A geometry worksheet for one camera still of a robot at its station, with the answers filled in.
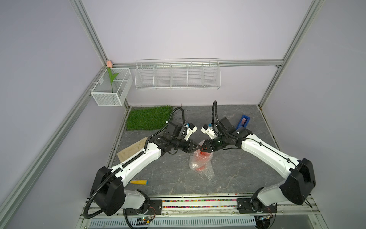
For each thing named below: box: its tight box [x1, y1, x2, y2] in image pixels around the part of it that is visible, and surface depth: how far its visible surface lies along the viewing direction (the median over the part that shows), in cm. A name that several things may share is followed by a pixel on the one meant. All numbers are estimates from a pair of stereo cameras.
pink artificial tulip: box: [106, 60, 119, 93], surface depth 92 cm
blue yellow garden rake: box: [130, 179, 149, 186], surface depth 83 cm
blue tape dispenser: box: [235, 114, 251, 130], surface depth 104 cm
